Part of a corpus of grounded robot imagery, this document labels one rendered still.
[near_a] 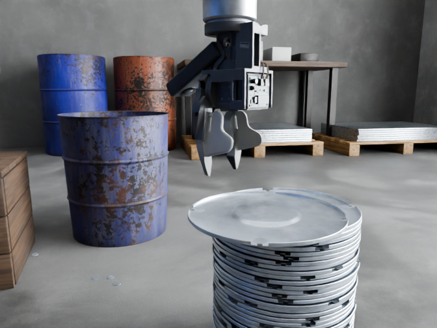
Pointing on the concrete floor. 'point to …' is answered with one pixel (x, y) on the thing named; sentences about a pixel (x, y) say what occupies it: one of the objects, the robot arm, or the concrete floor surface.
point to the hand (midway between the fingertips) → (218, 164)
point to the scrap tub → (116, 175)
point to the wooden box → (14, 217)
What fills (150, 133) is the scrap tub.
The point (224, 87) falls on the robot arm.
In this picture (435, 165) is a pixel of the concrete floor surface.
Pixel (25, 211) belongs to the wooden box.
